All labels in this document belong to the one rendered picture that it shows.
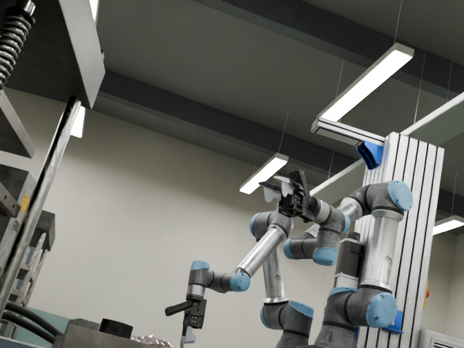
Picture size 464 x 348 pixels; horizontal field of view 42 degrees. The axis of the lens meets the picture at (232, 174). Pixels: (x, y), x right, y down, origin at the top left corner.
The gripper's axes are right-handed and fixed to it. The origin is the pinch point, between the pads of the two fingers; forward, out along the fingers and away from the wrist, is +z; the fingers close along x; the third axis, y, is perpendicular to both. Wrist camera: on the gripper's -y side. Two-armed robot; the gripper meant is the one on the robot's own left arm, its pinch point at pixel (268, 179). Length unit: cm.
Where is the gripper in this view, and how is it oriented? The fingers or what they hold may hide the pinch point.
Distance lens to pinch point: 188.8
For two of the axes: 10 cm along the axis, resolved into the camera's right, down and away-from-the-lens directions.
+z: -7.6, -3.9, -5.2
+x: -6.3, 2.6, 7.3
